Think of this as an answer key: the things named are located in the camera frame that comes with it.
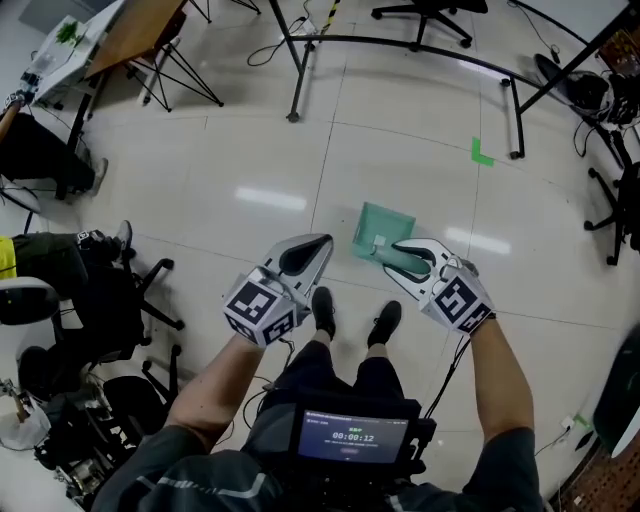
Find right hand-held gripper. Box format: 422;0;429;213
383;238;496;335

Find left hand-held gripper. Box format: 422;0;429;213
223;233;334;347

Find green plastic dustpan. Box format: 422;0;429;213
350;201;432;282

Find person's left forearm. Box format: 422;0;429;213
166;332;267;455

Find person's right forearm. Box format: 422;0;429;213
466;317;534;495

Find person's black left shoe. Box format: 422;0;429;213
310;286;338;340

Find person's black shoe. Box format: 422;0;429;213
366;299;403;350
310;286;338;340

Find person's black right shoe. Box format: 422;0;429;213
366;299;403;350

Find person's black trousers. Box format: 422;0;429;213
271;339;407;407

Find green floor tape mark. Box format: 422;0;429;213
470;137;496;168

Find black chest-mounted screen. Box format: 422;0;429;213
289;397;437;472

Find black office chair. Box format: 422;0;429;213
48;256;187;367
370;0;489;52
101;343;184;452
583;158;640;267

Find white whiteboard on black stand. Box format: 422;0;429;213
267;0;640;161

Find dark green bin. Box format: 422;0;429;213
591;323;640;457

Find yellow black striped floor tape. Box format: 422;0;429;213
319;0;342;35

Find person's gray shirt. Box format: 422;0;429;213
91;426;547;512

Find wooden table with black legs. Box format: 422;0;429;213
83;0;225;113

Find white desk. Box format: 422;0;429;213
28;0;127;201

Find small green potted plant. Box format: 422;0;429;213
54;19;85;50

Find black floor cable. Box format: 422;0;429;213
246;16;317;67

